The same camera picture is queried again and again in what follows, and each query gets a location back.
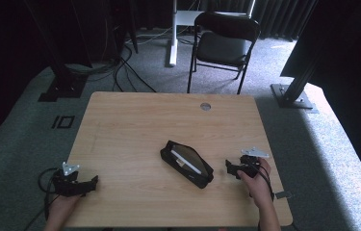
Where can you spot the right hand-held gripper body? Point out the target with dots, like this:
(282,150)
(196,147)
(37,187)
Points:
(250,165)

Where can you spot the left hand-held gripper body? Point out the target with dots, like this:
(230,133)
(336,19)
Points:
(69,186)

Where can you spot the black pencil case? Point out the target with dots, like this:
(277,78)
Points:
(197,178)

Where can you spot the white pen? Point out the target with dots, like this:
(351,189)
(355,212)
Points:
(186,162)

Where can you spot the small beige eraser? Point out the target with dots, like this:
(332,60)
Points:
(180,163)

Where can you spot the person's left hand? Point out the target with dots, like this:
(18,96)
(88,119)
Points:
(62,207)

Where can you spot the person's right hand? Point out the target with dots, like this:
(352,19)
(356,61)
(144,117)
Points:
(258,187)

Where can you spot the grey round table grommet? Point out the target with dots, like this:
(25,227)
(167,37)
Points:
(205,106)

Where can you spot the black metal stand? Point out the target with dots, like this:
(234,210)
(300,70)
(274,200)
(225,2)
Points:
(64,83)
(293,96)

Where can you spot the black folding chair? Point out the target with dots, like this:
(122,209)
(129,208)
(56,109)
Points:
(223,48)

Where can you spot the dark pleated curtain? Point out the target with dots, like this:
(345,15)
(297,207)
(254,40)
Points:
(277,17)

